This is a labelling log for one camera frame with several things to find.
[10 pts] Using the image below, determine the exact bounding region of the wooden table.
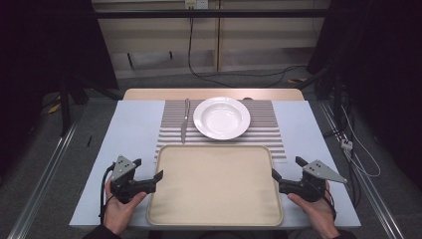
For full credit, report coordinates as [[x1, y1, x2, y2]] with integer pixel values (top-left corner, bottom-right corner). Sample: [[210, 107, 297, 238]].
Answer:
[[122, 88, 306, 102]]

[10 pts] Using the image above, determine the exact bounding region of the silver table knife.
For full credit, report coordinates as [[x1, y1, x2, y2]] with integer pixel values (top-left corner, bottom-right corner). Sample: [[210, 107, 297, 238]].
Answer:
[[180, 98, 191, 145]]

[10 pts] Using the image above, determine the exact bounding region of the thin white cable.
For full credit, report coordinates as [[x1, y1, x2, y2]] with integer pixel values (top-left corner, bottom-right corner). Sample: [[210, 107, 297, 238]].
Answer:
[[340, 105, 382, 178]]

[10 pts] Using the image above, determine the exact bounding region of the beige plastic tray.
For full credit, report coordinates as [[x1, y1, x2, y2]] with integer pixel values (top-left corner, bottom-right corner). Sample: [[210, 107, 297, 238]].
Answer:
[[146, 143, 284, 227]]

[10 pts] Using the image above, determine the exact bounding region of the long black floor cable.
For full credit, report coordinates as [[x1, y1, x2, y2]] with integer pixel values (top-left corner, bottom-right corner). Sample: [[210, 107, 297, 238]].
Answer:
[[187, 16, 308, 90]]

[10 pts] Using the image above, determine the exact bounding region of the striped placemat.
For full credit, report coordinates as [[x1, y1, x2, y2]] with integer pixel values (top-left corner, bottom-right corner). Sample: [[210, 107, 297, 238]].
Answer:
[[154, 100, 288, 164]]

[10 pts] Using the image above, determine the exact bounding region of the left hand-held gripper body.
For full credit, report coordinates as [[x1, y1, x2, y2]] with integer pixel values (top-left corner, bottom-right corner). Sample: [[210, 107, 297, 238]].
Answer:
[[109, 154, 157, 204]]

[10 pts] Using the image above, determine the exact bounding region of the black metal stand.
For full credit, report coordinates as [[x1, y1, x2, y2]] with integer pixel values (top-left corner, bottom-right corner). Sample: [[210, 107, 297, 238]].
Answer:
[[58, 74, 90, 137]]

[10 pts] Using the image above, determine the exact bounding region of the person's left hand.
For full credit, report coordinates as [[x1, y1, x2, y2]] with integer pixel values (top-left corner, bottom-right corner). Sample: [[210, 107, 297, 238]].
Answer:
[[103, 180, 148, 237]]

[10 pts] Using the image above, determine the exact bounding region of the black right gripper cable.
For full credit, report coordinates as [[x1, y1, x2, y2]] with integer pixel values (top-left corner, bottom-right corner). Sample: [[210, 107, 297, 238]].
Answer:
[[321, 189, 338, 221]]

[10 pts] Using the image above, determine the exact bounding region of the aluminium floor rail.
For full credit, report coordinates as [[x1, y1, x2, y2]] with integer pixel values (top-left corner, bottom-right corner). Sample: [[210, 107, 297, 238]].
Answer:
[[317, 99, 406, 239], [5, 120, 80, 239]]

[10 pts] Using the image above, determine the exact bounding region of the white wall socket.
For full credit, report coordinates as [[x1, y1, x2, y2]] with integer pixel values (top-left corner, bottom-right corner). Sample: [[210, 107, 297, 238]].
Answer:
[[184, 0, 209, 10]]

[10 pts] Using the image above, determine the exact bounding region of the pale blue table cover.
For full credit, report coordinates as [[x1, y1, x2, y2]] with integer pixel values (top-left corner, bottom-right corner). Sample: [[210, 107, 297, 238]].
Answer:
[[69, 100, 362, 229]]

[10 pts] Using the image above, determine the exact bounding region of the black horizontal bar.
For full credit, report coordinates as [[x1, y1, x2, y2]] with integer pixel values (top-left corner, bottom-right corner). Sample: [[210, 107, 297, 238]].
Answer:
[[94, 9, 330, 20]]

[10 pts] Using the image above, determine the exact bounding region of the black curtain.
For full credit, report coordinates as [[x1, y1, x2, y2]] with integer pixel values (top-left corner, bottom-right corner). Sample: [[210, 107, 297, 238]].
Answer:
[[0, 0, 119, 180], [306, 0, 422, 190]]

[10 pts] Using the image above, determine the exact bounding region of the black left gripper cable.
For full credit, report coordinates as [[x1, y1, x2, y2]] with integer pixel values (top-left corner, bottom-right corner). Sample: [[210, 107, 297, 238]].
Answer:
[[99, 162, 116, 225]]

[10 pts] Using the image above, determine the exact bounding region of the white deep plate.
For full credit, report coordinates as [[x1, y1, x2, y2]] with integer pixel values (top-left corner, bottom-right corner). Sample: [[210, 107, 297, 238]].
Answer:
[[192, 96, 252, 140]]

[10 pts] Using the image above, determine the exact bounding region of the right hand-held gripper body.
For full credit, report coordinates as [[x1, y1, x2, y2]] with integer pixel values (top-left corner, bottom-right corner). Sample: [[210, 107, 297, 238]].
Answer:
[[279, 159, 348, 203]]

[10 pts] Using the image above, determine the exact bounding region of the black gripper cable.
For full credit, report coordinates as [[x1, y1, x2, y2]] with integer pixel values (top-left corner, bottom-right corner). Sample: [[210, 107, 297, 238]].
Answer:
[[321, 189, 338, 221], [99, 162, 116, 225]]

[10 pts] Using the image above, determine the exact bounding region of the person's right hand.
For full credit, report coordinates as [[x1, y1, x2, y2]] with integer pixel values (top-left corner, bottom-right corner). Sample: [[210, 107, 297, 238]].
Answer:
[[287, 181, 341, 239]]

